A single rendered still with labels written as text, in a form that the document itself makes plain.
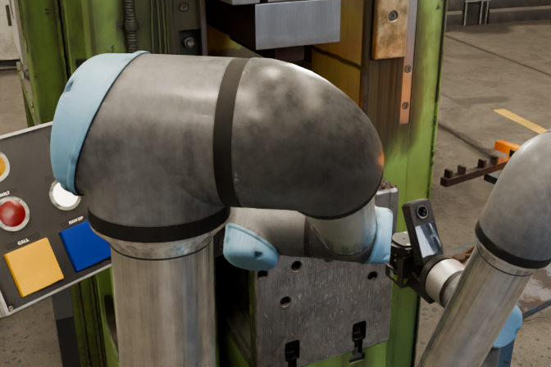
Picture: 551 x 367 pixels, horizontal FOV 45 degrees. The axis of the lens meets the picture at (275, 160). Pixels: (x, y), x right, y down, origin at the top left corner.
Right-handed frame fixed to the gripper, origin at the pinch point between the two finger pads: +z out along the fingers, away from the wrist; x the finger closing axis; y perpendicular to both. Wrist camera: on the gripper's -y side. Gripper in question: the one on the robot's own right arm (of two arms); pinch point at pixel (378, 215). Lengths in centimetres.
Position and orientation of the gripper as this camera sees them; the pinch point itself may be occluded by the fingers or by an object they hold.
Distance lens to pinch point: 128.9
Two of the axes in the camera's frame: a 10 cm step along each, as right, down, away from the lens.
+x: 9.1, -1.6, 3.8
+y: 0.0, 9.3, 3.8
